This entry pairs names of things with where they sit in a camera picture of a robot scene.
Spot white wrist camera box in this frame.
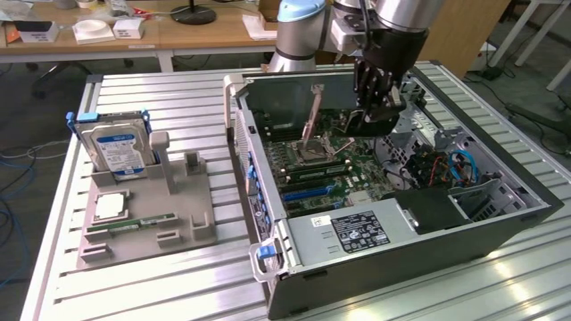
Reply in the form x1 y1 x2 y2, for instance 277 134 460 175
330 16 374 54

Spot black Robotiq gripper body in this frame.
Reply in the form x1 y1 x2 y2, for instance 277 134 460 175
361 29 430 80

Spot brown cardboard box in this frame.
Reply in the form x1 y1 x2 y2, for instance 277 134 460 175
258 0 282 23

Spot white papers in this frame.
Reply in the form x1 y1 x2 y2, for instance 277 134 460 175
242 13 281 41

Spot blue expansion slot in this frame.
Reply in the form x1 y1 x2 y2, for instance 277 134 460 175
282 187 335 203

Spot black camera cable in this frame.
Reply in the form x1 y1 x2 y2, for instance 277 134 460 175
362 0 377 51

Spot blue wire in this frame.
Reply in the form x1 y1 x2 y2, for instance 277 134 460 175
449 149 481 185

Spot wooden desk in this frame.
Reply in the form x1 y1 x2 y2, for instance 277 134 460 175
0 0 403 64

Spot white box with black lid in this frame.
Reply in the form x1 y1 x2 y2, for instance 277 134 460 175
13 20 61 43

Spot white floor cable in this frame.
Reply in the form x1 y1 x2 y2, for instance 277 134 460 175
0 140 69 160

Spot silver CPU chip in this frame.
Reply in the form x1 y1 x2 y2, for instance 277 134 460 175
93 195 131 223

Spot grey disk bay bracket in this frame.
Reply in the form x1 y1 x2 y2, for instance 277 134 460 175
448 179 528 223

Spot open black PC case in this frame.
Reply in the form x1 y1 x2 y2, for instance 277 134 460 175
223 65 566 320

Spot metal disk bay cage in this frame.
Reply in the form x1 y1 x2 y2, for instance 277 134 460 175
386 80 474 168

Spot orange wire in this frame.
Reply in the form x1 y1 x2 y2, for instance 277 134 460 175
428 156 448 187

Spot grey parts rack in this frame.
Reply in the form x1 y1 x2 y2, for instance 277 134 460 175
75 132 221 272

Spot green motherboard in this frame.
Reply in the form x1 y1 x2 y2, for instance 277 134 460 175
254 112 398 218

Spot green RAM stick, bare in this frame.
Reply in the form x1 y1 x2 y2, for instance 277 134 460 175
85 215 175 235

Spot black round lamp base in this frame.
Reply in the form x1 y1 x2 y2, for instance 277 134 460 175
171 0 218 25

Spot blue floor cable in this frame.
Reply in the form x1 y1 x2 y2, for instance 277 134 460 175
0 160 37 288

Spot RAM stick with white labels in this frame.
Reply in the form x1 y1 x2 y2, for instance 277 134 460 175
285 165 354 183

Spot wooden cabinet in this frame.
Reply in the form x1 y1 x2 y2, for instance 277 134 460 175
374 0 513 78

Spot hard disk in blue caddy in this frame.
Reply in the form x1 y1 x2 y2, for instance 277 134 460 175
63 108 158 183

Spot black plastic shroud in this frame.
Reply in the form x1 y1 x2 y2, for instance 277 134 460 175
395 187 474 235

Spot black floor adapter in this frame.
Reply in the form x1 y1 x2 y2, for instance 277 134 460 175
480 65 506 81

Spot white table frame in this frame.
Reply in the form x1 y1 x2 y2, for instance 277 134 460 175
489 0 571 91

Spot white square block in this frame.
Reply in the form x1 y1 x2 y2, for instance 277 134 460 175
71 19 118 45

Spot small white labelled box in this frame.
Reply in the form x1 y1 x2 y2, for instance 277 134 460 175
113 18 147 40

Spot grey power supply unit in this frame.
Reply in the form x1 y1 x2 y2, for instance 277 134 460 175
285 199 419 267

